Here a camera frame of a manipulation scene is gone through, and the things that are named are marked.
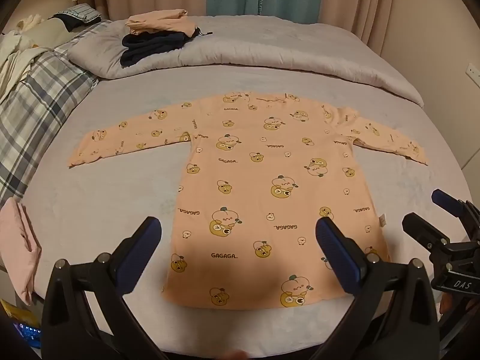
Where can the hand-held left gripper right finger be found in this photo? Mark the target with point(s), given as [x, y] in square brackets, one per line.
[333, 245]

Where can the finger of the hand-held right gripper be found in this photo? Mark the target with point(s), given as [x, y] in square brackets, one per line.
[422, 227]
[446, 199]

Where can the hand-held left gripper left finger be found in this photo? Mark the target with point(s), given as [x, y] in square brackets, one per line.
[144, 238]

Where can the orange cartoon print shirt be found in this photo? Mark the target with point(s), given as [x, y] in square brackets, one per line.
[262, 202]

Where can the folded pink cloth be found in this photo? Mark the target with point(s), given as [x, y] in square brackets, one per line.
[18, 243]

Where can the plaid blanket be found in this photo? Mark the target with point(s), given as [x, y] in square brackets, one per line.
[37, 108]

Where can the folded navy garment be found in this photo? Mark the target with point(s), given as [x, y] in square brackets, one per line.
[150, 47]

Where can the pink curtain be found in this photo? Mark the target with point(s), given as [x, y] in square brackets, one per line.
[378, 3]

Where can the grey duvet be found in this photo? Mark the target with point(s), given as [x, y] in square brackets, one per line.
[240, 47]

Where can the folded plain orange garment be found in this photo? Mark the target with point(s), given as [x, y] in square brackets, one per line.
[161, 22]

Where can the beige pillow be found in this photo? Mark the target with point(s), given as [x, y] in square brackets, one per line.
[48, 32]

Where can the white crumpled cloth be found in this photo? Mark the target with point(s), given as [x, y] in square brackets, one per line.
[15, 50]

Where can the striped pillow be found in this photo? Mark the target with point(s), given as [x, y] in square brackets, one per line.
[80, 12]

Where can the white wall socket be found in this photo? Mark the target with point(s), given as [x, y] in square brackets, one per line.
[471, 70]

